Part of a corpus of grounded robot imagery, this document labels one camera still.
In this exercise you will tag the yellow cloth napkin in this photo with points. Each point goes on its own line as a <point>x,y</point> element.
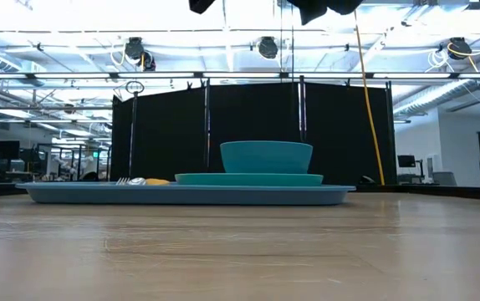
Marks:
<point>156,182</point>

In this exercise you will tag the black folding partition screen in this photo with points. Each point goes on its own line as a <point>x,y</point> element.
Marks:
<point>169,134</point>

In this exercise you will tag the blue plastic bowl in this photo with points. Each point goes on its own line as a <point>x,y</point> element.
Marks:
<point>265,156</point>

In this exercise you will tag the teal plastic plate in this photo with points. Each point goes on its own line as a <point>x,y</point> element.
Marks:
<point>248,180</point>

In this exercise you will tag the black computer monitor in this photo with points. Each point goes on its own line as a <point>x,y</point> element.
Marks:
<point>406,161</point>
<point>5,150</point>

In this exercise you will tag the black rounded object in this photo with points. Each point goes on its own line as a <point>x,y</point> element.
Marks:
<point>366,180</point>

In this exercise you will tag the blue plastic tray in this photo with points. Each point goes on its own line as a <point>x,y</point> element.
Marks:
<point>181,194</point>

